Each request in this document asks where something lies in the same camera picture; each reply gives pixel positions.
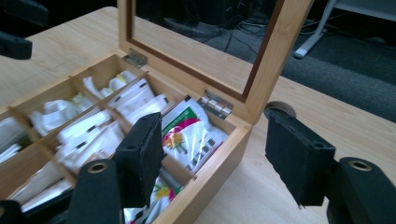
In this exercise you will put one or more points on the wooden compartment box with glass lid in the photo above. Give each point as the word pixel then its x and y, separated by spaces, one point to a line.
pixel 280 56

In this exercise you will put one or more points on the pile of crumpled white packets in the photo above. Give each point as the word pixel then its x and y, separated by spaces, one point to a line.
pixel 57 113
pixel 9 133

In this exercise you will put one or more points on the pile of white yellow-marked packets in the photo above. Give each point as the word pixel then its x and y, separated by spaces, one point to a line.
pixel 115 82

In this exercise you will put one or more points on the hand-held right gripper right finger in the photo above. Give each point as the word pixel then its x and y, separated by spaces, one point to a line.
pixel 295 155

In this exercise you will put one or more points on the white metal desk leg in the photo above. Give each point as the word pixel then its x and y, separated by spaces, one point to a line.
pixel 314 34

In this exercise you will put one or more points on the pile of flat white black-marked sachets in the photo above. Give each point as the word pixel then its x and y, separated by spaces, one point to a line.
pixel 87 137
pixel 137 99
pixel 40 183

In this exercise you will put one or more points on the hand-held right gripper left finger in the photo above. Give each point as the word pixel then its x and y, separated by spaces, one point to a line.
pixel 140 158

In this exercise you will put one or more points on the white packet with green pink print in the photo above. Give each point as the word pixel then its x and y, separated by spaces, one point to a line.
pixel 162 194
pixel 193 137

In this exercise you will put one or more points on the white desk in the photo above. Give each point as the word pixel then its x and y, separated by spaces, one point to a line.
pixel 367 6

